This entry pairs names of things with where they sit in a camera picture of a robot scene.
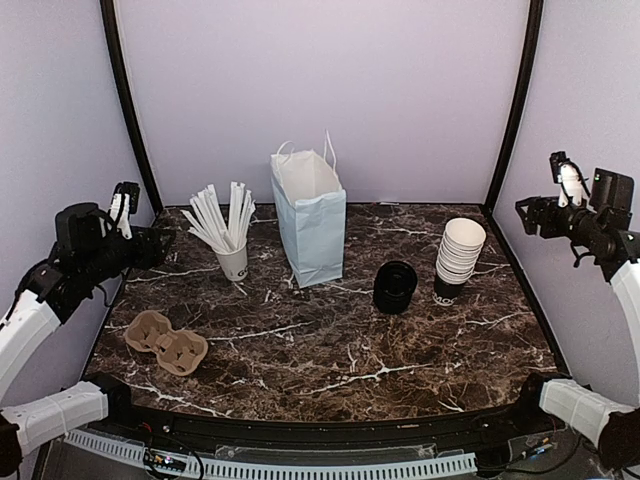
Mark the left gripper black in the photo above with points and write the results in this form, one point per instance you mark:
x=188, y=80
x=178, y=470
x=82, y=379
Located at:
x=155, y=255

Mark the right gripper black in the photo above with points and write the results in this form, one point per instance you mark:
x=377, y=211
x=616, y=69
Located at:
x=547, y=203

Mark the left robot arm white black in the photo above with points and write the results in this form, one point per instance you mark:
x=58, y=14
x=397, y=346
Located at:
x=91, y=247

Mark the stack of paper coffee cups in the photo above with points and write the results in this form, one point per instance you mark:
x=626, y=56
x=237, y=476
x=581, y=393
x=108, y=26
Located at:
x=460, y=247

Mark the bundle of wrapped white straws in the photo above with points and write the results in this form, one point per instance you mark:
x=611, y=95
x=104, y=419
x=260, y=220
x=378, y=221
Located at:
x=223, y=234

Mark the white cup holding straws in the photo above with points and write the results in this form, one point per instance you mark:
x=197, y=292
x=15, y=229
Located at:
x=235, y=264

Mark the brown cardboard cup carrier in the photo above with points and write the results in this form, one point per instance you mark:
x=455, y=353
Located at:
x=179, y=352

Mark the light blue paper bag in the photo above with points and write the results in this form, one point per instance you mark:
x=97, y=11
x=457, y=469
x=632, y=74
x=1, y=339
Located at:
x=311, y=210

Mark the stack of black lids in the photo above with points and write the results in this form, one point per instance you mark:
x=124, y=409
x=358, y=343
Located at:
x=394, y=285

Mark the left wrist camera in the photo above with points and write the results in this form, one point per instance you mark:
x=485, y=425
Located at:
x=124, y=203

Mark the black front frame rail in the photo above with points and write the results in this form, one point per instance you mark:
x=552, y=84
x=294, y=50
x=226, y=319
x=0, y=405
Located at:
x=481, y=429

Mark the white slotted cable duct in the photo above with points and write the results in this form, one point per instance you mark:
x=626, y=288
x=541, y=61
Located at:
x=263, y=464

